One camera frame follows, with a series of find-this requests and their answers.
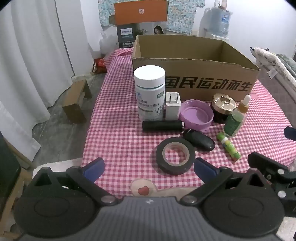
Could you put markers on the pink checkered tablecloth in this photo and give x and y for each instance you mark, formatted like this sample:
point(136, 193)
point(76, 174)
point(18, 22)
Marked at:
point(120, 129)

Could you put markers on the orange and black printed box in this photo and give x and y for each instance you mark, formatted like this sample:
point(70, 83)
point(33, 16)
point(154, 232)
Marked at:
point(138, 11)

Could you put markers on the white fluffy mat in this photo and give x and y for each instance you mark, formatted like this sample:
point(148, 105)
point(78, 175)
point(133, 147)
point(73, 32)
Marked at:
point(57, 163)

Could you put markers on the clear water jug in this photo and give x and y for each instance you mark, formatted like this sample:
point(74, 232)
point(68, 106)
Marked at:
point(219, 20)

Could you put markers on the white plastic bag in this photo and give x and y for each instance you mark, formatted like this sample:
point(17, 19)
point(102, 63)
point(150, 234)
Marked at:
point(106, 44)

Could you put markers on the white water dispenser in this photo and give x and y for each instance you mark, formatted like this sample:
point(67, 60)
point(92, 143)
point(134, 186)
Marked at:
point(215, 38)

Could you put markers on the white charger plug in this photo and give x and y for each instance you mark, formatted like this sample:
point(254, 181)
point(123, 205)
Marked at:
point(172, 109)

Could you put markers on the purple plastic lid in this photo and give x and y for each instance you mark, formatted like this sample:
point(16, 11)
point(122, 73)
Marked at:
point(196, 115)

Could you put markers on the black tape roll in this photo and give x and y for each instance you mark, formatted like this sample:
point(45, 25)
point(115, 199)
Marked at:
point(175, 170)

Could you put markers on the green dropper bottle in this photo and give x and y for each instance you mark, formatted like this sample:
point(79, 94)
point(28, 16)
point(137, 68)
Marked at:
point(233, 122)

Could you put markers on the black cylinder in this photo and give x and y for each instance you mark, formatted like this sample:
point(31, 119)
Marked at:
point(161, 126)

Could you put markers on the dark flat object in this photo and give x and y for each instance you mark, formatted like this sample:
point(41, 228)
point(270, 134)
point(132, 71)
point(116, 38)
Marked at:
point(8, 166)

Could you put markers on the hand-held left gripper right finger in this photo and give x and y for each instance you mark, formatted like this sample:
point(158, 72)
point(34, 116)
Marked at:
point(204, 168)

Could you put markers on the green glue stick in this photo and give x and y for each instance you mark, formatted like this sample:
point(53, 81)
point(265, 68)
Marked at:
point(229, 146)

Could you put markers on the dark jar with gold lid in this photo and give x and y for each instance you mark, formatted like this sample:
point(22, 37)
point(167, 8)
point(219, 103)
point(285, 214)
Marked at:
point(219, 113)

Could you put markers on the wooden stool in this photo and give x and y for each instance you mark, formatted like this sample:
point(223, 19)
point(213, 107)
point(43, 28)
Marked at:
point(76, 97)

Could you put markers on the red packet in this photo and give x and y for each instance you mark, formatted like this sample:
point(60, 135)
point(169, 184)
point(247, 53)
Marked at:
point(99, 66)

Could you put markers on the white pill bottle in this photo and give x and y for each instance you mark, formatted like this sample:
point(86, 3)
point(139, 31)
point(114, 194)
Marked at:
point(149, 97)

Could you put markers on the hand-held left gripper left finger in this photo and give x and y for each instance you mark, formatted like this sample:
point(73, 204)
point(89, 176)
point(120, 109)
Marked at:
point(93, 169)

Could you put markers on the brown cardboard box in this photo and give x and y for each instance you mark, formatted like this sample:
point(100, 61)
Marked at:
point(208, 87)

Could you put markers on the grey cushion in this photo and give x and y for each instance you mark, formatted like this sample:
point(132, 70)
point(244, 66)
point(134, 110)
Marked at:
point(288, 62)

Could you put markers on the white curtain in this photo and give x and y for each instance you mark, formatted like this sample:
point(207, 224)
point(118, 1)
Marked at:
point(34, 58)

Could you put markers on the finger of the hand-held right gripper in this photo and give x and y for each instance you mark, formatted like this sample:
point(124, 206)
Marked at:
point(266, 162)
point(291, 132)

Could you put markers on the white fuzzy blanket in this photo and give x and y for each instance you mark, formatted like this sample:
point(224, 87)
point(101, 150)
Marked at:
point(268, 58)

